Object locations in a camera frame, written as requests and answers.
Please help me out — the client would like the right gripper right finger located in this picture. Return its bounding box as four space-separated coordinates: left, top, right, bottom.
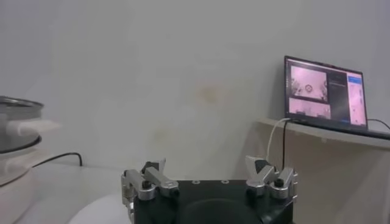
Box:
245 155 299 203

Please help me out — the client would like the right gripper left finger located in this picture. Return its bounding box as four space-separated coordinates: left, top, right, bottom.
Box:
121 158 180 214

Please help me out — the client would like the round white plate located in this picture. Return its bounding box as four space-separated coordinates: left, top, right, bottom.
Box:
68 194 132 224

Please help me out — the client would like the white side table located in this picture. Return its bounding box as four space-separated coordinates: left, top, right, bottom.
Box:
257 117 390 224

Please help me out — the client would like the open dark laptop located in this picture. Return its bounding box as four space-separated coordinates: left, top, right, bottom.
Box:
283 55 390 141

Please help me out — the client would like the cream electric cooker pot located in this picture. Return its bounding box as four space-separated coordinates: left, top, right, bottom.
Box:
0 136 46 224

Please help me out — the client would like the white laptop cable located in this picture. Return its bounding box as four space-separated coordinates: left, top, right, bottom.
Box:
266 117 292 162

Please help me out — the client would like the black cooker power cord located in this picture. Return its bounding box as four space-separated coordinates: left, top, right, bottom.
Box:
32 152 83 167

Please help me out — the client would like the thin black laptop cord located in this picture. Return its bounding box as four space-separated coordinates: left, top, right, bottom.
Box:
367 118 390 131

